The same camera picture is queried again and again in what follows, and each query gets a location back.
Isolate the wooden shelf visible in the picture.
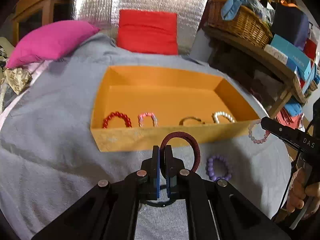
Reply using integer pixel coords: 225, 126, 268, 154
203, 26, 307, 118

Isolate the silver foil insulation sheet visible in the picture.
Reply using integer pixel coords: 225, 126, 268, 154
71, 0, 208, 54

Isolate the wooden cabinet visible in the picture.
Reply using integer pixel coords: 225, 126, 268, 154
11, 0, 71, 45

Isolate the purple bead bracelet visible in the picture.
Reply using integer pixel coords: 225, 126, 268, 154
205, 154, 233, 183

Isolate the blue box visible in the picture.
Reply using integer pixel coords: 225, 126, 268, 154
271, 34, 311, 81

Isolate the orange cardboard box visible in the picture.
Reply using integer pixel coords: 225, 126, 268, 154
90, 66, 264, 152

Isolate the grey blanket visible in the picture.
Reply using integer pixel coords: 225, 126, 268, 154
1, 33, 291, 239

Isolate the person right hand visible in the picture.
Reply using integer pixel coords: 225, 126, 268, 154
286, 168, 319, 220

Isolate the black metal bangle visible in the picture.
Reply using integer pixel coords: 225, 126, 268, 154
179, 116, 206, 126

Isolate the maroon hair tie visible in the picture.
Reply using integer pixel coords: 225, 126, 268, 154
159, 131, 201, 173

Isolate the red pillow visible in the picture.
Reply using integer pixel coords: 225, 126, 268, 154
116, 9, 178, 55

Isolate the pink pillow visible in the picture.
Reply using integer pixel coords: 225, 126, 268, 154
6, 20, 100, 69

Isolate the red bead bracelet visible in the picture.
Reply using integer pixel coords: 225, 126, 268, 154
102, 111, 132, 129

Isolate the wicker basket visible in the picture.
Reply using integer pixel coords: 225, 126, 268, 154
208, 2, 273, 48

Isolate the pink crystal bead bracelet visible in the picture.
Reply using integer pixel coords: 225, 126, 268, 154
248, 119, 271, 145

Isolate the pink white bead bracelet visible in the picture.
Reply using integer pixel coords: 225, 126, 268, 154
138, 112, 158, 127

